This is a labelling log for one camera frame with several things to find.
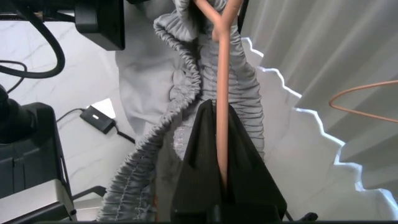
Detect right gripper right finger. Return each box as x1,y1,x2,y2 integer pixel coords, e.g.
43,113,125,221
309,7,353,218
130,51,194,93
224,104,287,222

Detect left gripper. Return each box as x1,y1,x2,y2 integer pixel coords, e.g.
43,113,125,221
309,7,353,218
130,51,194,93
74,0,126,51

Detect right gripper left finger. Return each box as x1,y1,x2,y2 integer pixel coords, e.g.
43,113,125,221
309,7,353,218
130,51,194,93
170,99,225,222

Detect pale grey shorts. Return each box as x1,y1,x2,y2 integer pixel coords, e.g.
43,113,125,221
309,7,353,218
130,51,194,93
96,0,265,222

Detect pink clothes hanger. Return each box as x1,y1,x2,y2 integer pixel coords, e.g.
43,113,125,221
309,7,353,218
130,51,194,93
328,80,398,124
192,0,245,187

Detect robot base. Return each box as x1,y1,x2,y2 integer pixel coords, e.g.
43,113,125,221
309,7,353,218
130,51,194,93
0,83,108,223

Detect black power adapter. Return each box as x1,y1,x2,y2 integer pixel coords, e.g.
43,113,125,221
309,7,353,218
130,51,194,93
80,105,117,135

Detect white curtain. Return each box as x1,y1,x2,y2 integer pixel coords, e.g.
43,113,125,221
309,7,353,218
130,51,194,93
241,0,398,200

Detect black cable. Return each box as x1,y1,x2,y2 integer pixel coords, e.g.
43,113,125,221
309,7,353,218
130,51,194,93
0,12,66,79
114,124,137,144
55,107,86,123
0,60,28,94

